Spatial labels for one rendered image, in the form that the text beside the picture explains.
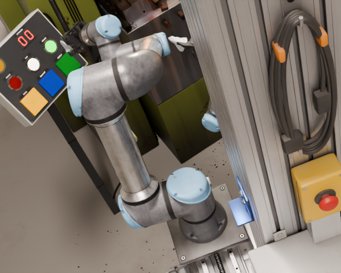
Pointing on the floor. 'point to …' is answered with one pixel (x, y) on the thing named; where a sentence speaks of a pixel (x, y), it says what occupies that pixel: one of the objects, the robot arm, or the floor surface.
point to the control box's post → (82, 157)
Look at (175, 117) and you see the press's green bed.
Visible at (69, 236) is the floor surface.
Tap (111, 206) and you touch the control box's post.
